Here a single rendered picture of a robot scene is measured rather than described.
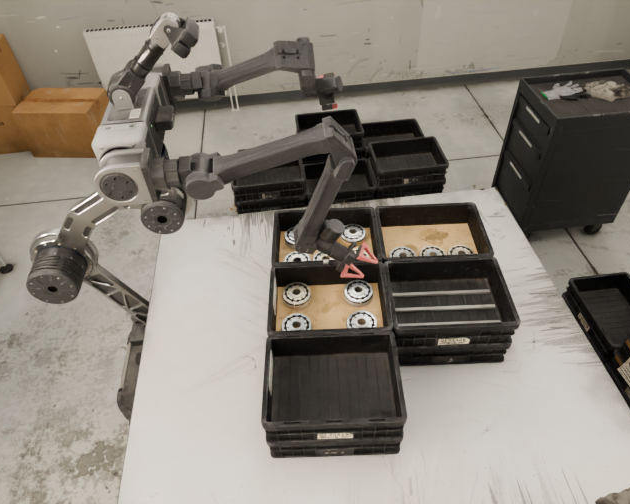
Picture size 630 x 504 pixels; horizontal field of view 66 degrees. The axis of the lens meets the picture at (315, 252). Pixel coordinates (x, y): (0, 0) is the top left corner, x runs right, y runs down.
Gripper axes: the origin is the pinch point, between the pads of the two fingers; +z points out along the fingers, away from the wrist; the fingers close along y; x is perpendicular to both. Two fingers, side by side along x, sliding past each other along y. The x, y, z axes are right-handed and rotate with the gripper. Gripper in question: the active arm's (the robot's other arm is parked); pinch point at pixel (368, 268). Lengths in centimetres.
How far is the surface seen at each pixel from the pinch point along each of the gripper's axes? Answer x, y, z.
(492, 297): -12.0, -4.6, 45.6
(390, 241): -30.9, 14.1, 10.4
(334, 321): 12.6, 18.3, -0.2
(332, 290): -0.6, 20.6, -3.9
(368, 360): 24.6, 11.5, 12.7
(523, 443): 33, -1, 63
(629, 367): -26, 6, 121
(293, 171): -109, 78, -35
